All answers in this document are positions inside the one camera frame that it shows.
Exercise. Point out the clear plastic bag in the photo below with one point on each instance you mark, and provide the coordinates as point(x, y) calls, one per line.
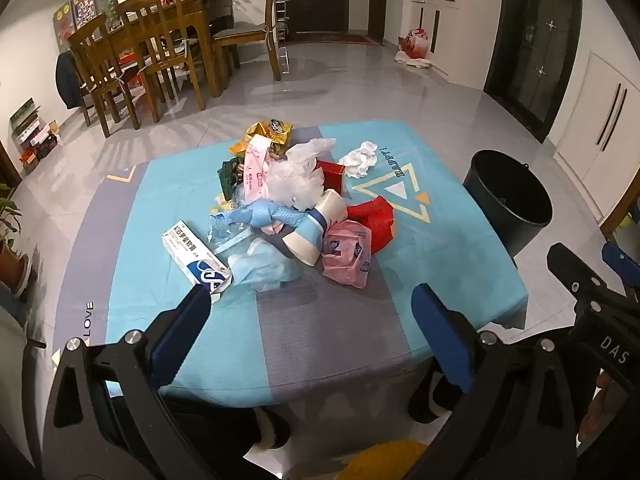
point(297, 175)

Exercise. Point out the narrow dark door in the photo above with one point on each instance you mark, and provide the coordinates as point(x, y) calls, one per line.
point(377, 0)

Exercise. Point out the white sideboard cabinet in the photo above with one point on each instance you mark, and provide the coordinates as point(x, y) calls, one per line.
point(440, 15)

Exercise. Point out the light blue rubber glove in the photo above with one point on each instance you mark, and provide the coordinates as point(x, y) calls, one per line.
point(265, 267)

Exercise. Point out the red white bag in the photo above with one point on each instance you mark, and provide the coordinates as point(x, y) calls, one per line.
point(415, 42)

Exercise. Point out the dark door mat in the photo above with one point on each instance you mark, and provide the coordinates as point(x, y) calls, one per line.
point(345, 39)

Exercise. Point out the black white slipper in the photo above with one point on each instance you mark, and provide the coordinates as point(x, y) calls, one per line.
point(432, 397)

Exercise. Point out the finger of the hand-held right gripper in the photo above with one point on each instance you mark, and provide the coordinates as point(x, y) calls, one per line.
point(620, 265)
point(570, 272)

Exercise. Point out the blue grey printed tablecloth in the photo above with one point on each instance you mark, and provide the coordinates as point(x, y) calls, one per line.
point(310, 330)

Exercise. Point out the wall poster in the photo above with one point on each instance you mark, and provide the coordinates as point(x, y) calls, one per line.
point(75, 12)

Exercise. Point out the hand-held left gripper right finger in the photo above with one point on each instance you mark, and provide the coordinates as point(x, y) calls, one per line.
point(440, 330)

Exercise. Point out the crumpled white tissue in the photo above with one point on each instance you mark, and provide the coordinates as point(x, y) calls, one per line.
point(361, 160)

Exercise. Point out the red plastic bag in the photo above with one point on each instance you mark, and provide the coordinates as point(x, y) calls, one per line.
point(375, 220)

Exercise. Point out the clear plastic wrapper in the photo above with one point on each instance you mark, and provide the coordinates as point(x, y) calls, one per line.
point(227, 240)

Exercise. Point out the yellow fuzzy cloth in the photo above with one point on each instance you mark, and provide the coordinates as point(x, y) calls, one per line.
point(385, 462)

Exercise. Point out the red cardboard box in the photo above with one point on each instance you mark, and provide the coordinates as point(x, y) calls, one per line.
point(331, 172)

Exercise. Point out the potted plant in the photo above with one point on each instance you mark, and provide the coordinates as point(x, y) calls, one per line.
point(12, 245)

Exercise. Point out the pink plastic bag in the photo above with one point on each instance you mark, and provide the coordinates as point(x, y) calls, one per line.
point(347, 255)

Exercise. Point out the stack of cardboard boxes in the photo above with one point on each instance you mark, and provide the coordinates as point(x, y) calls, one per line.
point(32, 130)

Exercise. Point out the dark hanging jacket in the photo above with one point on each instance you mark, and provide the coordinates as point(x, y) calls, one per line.
point(67, 80)

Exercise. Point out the white paper cup blue band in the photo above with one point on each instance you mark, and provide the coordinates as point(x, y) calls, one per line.
point(320, 225)

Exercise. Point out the wooden dining table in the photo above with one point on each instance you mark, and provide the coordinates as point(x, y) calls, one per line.
point(200, 7)

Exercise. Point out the yellow snack bag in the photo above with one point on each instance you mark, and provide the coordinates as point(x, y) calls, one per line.
point(267, 132)

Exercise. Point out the wooden dining chair grey cushion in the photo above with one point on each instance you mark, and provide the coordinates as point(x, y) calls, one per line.
point(250, 35)

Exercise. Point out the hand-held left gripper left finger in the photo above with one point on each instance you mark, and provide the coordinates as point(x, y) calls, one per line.
point(182, 320)

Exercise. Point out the green red snack bag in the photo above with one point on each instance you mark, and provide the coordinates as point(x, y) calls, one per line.
point(229, 175)

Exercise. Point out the dark glass door cabinet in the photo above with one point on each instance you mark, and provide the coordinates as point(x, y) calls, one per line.
point(535, 45)

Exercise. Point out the pink white packet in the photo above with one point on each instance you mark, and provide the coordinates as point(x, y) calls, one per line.
point(255, 170)

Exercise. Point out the white blue medicine box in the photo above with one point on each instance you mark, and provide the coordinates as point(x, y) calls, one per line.
point(192, 255)

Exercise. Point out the metal rack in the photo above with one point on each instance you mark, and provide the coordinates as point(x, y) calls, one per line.
point(282, 25)

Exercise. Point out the black plastic bin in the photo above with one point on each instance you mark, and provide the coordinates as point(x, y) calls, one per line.
point(505, 200)

